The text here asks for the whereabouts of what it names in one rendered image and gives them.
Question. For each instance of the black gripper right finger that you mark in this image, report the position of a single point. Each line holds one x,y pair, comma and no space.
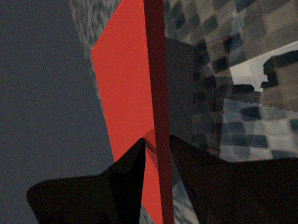
213,184

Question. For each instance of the red panel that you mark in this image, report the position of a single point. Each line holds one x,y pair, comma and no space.
129,60

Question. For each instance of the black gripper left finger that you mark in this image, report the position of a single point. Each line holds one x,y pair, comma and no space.
117,191

